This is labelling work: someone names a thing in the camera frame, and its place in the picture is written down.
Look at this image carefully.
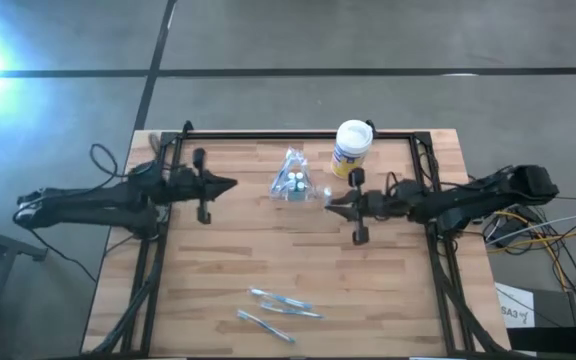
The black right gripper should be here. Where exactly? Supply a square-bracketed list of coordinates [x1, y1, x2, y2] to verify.
[324, 167, 395, 246]

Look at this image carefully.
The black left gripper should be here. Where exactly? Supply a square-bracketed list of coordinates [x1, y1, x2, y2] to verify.
[167, 147, 239, 225]

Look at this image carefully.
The white disinfecting wipes canister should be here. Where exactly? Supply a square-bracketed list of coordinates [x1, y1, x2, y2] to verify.
[329, 118, 374, 180]

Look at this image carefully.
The black case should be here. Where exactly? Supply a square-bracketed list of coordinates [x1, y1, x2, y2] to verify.
[506, 287, 576, 357]

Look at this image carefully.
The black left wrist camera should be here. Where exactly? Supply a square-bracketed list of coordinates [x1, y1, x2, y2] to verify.
[170, 169, 197, 199]

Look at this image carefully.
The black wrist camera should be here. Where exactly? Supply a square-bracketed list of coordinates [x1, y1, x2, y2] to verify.
[170, 169, 197, 199]
[392, 178, 424, 207]

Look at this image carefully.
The black aluminium table frame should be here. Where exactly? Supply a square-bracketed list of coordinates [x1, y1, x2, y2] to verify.
[87, 119, 514, 357]

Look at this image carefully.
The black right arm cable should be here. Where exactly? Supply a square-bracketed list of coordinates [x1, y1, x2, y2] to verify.
[384, 149, 442, 197]

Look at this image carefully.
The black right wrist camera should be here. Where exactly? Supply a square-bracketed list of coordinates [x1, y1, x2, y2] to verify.
[392, 178, 424, 207]

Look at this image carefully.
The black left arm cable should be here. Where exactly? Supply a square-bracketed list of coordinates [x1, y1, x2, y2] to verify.
[89, 143, 169, 180]

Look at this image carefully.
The black arm base cable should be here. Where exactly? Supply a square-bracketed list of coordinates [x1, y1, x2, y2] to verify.
[30, 227, 98, 282]

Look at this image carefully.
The white cable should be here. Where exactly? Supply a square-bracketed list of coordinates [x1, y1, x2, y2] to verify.
[485, 213, 576, 247]

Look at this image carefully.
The black floor cable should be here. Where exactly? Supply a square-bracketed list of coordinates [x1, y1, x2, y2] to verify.
[487, 204, 576, 256]

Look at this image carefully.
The cables and equipment at right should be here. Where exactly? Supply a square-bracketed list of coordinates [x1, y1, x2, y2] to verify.
[487, 209, 576, 326]

